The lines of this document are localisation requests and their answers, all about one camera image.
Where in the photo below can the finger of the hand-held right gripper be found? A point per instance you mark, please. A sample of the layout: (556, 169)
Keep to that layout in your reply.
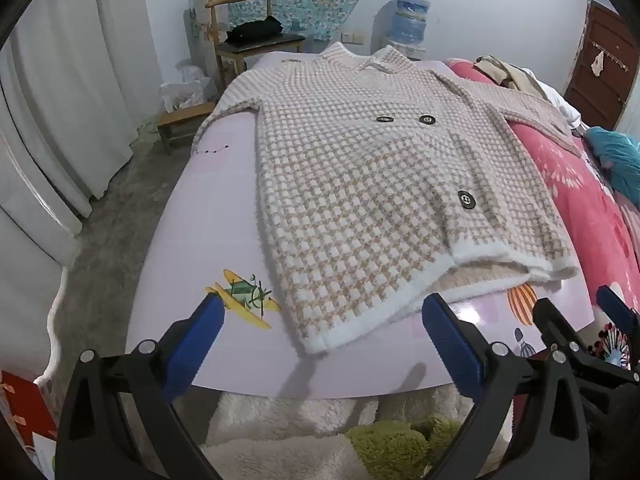
(617, 307)
(555, 320)

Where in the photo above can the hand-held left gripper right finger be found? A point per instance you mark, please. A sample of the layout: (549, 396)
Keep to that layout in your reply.
(450, 340)

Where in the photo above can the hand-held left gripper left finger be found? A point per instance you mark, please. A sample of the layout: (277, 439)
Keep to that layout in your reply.
(197, 345)

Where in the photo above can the beige white checkered coat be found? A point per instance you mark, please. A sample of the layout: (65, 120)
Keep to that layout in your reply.
(350, 185)

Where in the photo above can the beige clothes pile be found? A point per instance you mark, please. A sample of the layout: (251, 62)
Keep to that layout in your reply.
(505, 67)

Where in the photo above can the person's white fluffy clothing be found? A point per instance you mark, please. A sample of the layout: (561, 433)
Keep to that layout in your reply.
(280, 420)

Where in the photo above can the green fluffy patch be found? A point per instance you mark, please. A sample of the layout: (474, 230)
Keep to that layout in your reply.
(385, 450)

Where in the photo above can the pink floral blanket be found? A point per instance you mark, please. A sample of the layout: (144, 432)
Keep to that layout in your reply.
(565, 185)

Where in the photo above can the white ruffled fabric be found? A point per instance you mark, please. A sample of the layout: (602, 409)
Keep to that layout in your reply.
(55, 330)

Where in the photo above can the red cardboard box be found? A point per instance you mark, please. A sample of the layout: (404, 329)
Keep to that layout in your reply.
(20, 400)

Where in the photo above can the white cloth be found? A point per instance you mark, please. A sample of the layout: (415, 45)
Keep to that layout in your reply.
(562, 105)

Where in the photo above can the brown wooden door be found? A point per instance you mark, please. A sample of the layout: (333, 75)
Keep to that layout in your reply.
(595, 95)

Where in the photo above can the small wooden stool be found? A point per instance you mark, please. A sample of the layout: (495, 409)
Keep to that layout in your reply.
(182, 115)

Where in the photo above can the metal hook rack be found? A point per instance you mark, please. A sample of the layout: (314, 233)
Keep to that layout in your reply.
(607, 56)

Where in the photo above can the white plastic bag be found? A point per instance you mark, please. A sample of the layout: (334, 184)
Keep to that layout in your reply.
(182, 91)

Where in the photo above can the white curtain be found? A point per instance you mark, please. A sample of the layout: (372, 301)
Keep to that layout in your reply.
(60, 110)

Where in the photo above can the white water dispenser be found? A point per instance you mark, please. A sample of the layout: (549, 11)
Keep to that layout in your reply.
(400, 51)

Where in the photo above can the black bag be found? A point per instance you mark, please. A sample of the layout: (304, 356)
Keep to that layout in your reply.
(255, 30)

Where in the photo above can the wooden chair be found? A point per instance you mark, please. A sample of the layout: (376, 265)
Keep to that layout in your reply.
(216, 25)

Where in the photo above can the white wall socket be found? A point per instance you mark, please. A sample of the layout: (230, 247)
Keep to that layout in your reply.
(353, 37)

